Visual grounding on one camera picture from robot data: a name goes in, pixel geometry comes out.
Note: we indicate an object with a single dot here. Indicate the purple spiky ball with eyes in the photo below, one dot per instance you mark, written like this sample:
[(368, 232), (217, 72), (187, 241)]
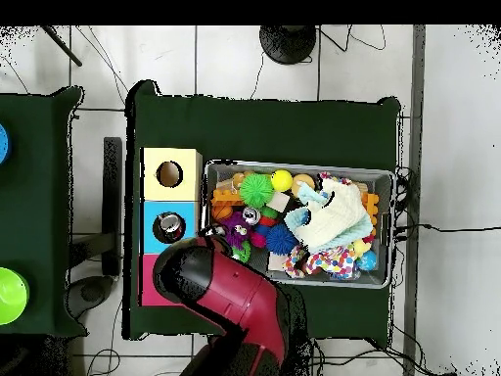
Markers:
[(235, 229)]

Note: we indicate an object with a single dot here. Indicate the silver can with pull tab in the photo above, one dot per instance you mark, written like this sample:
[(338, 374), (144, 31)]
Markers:
[(169, 227)]

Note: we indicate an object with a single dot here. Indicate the small orange plastic toy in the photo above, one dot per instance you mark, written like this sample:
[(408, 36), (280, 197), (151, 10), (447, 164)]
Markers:
[(372, 205)]

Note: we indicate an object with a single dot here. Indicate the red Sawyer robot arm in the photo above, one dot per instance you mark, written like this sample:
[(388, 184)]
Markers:
[(235, 294)]

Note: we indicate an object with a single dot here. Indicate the wooden box with three holes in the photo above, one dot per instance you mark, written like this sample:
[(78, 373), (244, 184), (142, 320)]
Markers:
[(153, 160)]

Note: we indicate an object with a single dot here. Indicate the shallow clear mesh bin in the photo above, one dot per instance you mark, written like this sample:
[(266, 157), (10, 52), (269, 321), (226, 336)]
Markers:
[(385, 178)]

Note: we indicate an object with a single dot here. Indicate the small white black ball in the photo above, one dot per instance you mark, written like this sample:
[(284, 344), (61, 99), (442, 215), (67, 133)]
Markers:
[(250, 215)]

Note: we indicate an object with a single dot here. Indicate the green spiky rubber ball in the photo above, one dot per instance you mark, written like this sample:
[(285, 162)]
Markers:
[(257, 189)]

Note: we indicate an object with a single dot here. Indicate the orange toy building block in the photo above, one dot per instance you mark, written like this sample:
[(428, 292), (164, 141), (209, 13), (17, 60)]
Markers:
[(227, 200)]

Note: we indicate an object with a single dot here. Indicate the small wooden block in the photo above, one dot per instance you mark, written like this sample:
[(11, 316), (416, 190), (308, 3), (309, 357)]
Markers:
[(278, 202), (276, 262)]

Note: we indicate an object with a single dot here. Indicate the pink spiky rubber ball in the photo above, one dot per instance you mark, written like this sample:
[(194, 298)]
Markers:
[(258, 239)]

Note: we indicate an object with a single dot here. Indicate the green toy with white eyes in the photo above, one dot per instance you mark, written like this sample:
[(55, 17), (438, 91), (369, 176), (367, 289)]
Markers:
[(244, 252)]

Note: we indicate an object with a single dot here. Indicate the tan orange ball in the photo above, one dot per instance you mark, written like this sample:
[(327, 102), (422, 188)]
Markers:
[(304, 182)]

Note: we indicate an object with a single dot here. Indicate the dark green table cloth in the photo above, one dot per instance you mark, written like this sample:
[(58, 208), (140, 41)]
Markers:
[(274, 133)]

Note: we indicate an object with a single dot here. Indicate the large colourful dotted cloth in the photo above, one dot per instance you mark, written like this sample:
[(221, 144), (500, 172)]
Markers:
[(333, 262)]

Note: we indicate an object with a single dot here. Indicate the mint green cloth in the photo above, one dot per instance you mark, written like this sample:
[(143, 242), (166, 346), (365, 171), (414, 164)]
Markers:
[(366, 232)]

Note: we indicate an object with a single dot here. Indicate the small blue yellow ball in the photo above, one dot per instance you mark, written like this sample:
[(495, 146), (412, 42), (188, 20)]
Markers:
[(367, 258)]

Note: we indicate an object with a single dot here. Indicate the black panel stand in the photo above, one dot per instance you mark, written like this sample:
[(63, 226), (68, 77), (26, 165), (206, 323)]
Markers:
[(113, 204)]

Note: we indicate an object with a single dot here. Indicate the black round stand base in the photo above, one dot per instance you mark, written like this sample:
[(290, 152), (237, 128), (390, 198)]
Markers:
[(288, 43)]

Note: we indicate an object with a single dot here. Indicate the grey round stand foot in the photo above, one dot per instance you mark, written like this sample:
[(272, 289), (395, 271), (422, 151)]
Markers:
[(92, 294)]

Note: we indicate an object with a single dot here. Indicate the green cloth side table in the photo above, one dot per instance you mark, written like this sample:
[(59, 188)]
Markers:
[(39, 196)]

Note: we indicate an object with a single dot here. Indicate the black pole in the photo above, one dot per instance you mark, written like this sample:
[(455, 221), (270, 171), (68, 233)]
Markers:
[(63, 47)]

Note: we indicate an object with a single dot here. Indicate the green round bowl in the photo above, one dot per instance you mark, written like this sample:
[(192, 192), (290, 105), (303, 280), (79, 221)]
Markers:
[(11, 296)]

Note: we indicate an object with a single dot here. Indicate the blue round object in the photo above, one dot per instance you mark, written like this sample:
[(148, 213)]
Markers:
[(3, 144)]

